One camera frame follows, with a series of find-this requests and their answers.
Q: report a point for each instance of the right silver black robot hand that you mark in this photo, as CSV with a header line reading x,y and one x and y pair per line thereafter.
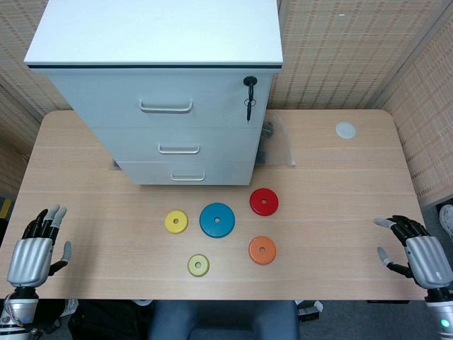
x,y
426,260

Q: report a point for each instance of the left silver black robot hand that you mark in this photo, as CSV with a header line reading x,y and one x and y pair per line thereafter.
x,y
30,262

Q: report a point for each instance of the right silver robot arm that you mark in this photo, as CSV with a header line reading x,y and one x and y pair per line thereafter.
x,y
440,315

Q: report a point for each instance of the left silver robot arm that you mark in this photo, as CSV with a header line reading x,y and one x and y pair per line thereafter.
x,y
17,311

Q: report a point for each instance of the white lowest cabinet drawer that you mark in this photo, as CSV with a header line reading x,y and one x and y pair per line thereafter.
x,y
148,173

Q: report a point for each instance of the white large cabinet drawer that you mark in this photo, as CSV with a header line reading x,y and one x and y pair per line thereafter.
x,y
106,102

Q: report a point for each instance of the white drawer cabinet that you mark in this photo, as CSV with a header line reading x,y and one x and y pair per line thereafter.
x,y
141,35

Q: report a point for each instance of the white sneaker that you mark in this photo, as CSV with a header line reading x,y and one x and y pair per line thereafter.
x,y
447,221

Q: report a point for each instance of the yellow black box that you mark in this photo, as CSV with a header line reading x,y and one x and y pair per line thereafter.
x,y
4,209

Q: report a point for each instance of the black bag under table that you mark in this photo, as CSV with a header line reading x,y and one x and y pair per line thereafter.
x,y
106,320

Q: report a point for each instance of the clear plastic bag, black parts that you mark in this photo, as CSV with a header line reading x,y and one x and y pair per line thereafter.
x,y
281,145
116,164

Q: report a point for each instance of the blue padded chair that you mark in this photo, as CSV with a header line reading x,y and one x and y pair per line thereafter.
x,y
223,320

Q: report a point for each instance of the black key in lock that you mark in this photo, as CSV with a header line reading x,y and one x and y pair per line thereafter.
x,y
250,81

